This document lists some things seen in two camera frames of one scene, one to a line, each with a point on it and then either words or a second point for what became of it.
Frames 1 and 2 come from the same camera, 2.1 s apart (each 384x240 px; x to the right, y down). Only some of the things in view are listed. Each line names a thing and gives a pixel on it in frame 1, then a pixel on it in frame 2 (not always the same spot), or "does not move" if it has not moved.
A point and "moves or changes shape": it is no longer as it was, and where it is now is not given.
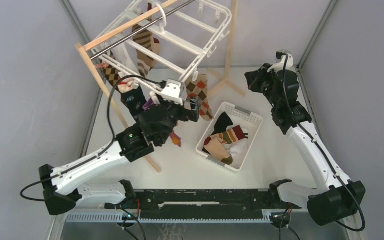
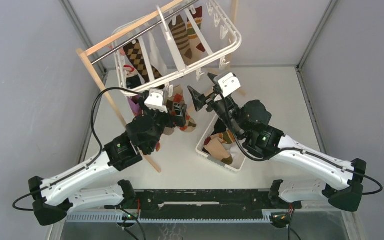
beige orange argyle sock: [198, 89] moves or changes shape
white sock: [127, 55] -> [156, 58]
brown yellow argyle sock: [112, 74] -> [134, 51]
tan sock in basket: [216, 150] does not move
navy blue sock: [134, 100] -> [133, 79]
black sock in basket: [222, 122] does not move
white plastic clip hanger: [158, 42] moves or changes shape
